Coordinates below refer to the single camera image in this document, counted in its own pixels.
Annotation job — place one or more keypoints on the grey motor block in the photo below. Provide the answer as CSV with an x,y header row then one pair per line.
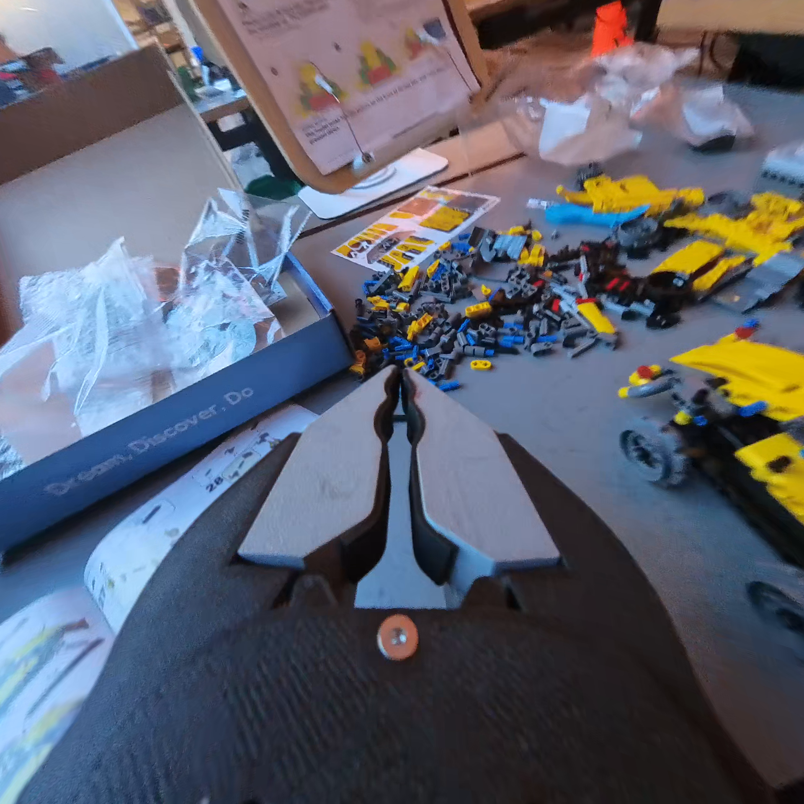
x,y
785,166

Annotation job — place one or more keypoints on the crumpled clear plastic bags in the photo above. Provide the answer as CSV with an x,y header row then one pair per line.
x,y
125,326

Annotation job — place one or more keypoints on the heap of large yellow beams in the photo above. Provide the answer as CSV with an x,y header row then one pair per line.
x,y
754,220

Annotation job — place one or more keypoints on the clear brick piece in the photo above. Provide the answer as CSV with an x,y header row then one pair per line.
x,y
540,203

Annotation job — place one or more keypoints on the yellow toy brick car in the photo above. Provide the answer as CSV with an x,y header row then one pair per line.
x,y
741,370

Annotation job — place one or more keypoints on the printed instruction sheet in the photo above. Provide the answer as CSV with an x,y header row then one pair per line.
x,y
352,81

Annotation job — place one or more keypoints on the open instruction booklet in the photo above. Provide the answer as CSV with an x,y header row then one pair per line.
x,y
144,534

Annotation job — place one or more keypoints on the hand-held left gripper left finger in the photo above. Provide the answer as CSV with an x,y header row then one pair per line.
x,y
320,483

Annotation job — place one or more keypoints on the wooden board stand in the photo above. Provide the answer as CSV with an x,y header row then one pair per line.
x,y
408,169

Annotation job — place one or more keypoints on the grey desk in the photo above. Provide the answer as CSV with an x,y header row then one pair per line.
x,y
553,427

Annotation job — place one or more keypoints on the green crate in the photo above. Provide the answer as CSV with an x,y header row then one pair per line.
x,y
270,187

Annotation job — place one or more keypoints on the blue brick separator tool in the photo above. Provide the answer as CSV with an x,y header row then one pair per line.
x,y
584,215

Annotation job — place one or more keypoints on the blue cardboard kit box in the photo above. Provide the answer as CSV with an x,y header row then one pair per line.
x,y
188,433

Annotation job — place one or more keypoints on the clear bag with white paper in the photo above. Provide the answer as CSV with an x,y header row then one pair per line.
x,y
597,107

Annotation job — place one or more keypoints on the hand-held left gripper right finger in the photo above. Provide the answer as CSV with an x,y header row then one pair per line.
x,y
477,490

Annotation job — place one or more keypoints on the pile of small brick connectors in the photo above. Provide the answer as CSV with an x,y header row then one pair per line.
x,y
502,314

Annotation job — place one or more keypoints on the yellow sticker sheet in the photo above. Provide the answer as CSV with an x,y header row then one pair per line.
x,y
408,232

